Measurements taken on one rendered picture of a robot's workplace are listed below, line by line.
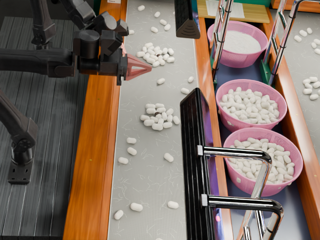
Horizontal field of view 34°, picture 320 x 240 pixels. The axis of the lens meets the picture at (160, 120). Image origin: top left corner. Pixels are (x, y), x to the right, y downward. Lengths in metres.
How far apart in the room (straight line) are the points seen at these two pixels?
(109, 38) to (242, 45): 1.00
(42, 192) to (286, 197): 0.79
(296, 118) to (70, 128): 0.82
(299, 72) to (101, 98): 0.85
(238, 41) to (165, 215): 1.05
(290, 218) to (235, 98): 0.53
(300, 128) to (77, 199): 0.84
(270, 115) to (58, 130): 0.78
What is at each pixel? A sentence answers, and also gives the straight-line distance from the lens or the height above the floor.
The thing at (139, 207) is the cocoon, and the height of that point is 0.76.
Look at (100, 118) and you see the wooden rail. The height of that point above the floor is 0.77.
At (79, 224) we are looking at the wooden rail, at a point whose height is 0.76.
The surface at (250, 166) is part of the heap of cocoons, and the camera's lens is 1.76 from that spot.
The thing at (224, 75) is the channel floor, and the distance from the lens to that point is 2.23.
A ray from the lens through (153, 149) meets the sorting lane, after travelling 1.74.
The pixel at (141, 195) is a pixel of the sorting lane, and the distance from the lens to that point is 1.60.
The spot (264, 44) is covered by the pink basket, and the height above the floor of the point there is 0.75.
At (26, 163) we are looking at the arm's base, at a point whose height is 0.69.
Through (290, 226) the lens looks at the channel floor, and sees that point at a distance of 1.72.
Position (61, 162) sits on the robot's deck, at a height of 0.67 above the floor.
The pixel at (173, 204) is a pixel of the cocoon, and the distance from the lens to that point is 1.57.
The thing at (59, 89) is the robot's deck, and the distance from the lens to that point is 2.06.
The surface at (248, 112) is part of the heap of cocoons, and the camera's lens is 1.96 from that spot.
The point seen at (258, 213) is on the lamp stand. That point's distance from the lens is 1.32.
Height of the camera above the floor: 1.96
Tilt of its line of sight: 41 degrees down
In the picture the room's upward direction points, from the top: 8 degrees clockwise
